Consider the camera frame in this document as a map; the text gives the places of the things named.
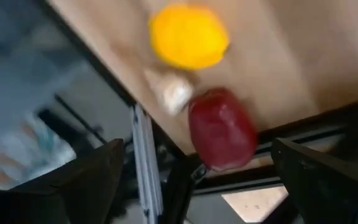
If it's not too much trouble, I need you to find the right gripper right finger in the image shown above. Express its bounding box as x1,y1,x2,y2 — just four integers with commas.
271,138,358,224

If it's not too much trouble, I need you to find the silver frame bracket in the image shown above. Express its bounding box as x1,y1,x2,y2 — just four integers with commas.
131,103,165,224

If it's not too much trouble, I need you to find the yellow lemon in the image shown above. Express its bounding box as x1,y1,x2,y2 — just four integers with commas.
149,2,231,72

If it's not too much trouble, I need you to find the white garlic bulb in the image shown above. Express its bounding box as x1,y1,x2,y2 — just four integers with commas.
160,77,196,116

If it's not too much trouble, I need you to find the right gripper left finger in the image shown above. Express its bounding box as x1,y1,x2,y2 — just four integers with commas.
0,138,124,224

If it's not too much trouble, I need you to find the dark red fruit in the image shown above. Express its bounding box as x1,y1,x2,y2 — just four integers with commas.
187,88,259,172

